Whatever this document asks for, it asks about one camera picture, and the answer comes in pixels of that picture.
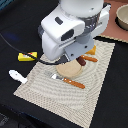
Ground white fish-shaped toy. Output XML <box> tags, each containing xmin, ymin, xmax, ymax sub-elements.
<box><xmin>9</xmin><ymin>70</ymin><xmax>27</xmax><ymax>84</ymax></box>

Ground black cable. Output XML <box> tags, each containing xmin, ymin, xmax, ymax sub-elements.
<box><xmin>0</xmin><ymin>32</ymin><xmax>69</xmax><ymax>66</ymax></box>

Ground yellow box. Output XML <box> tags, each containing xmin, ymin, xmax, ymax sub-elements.
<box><xmin>18</xmin><ymin>52</ymin><xmax>37</xmax><ymax>61</ymax></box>

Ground brown toy sausage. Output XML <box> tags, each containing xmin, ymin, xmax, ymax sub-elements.
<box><xmin>76</xmin><ymin>57</ymin><xmax>86</xmax><ymax>66</ymax></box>

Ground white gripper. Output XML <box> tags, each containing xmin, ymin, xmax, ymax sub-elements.
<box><xmin>38</xmin><ymin>6</ymin><xmax>110</xmax><ymax>65</ymax></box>

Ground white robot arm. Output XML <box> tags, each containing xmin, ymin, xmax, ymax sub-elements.
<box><xmin>38</xmin><ymin>0</ymin><xmax>111</xmax><ymax>65</ymax></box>

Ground tan round plate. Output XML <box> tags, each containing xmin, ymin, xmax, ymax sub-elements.
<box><xmin>56</xmin><ymin>60</ymin><xmax>82</xmax><ymax>78</ymax></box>

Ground pink stove board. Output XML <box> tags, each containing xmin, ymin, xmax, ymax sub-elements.
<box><xmin>101</xmin><ymin>0</ymin><xmax>128</xmax><ymax>43</ymax></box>

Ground beige woven placemat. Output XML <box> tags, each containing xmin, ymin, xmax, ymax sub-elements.
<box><xmin>14</xmin><ymin>40</ymin><xmax>115</xmax><ymax>128</ymax></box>

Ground orange toy bread loaf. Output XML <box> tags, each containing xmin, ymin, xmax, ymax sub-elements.
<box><xmin>85</xmin><ymin>45</ymin><xmax>96</xmax><ymax>55</ymax></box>

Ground beige bowl on stove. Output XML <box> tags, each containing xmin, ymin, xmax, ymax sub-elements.
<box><xmin>116</xmin><ymin>4</ymin><xmax>128</xmax><ymax>31</ymax></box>

